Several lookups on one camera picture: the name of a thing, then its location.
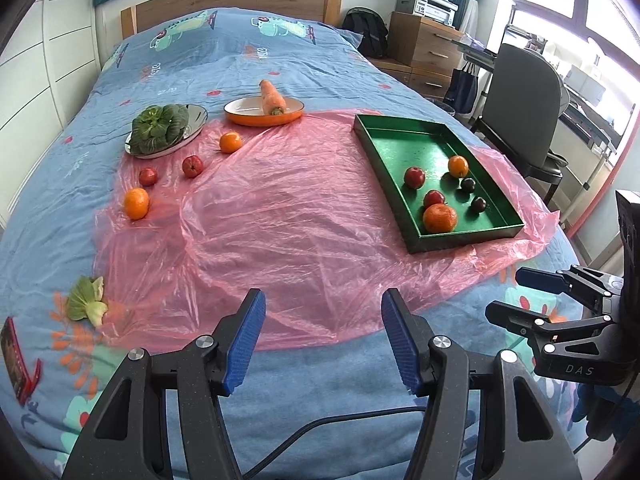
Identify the green tray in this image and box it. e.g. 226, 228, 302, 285
353, 113, 526, 255

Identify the red packet at edge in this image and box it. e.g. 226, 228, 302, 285
0, 316, 42, 406

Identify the bok choy leaf piece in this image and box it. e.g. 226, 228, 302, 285
66, 276, 109, 328

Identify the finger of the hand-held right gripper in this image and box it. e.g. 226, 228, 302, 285
485, 300, 623, 357
516, 264, 626, 311

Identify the wrinkled mandarin orange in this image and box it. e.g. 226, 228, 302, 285
423, 203, 458, 234

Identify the carrot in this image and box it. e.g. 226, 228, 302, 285
259, 80, 287, 117

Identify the grey office chair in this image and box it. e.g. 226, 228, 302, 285
470, 43, 571, 206

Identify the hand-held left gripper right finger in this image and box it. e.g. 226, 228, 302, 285
381, 287, 583, 480

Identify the white wardrobe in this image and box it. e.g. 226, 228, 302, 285
0, 0, 103, 231

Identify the green bok choy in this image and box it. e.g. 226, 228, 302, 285
131, 104, 190, 155

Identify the orange oval dish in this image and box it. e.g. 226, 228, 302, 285
223, 96, 306, 127

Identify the blue printed bed sheet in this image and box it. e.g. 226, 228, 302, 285
0, 7, 596, 480

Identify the pink plastic sheet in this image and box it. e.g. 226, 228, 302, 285
92, 108, 561, 352

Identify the grey printer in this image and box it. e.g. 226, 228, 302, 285
396, 0, 459, 27

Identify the silver plate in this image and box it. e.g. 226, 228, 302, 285
124, 104, 209, 160

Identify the black backpack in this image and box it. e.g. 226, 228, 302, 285
341, 7, 390, 59

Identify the navy tote bag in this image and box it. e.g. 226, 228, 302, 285
442, 62, 481, 115

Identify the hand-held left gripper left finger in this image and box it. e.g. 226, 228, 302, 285
60, 287, 267, 480

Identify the wooden dresser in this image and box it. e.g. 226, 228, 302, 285
370, 11, 478, 103

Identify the black cable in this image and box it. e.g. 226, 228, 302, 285
244, 405, 427, 480

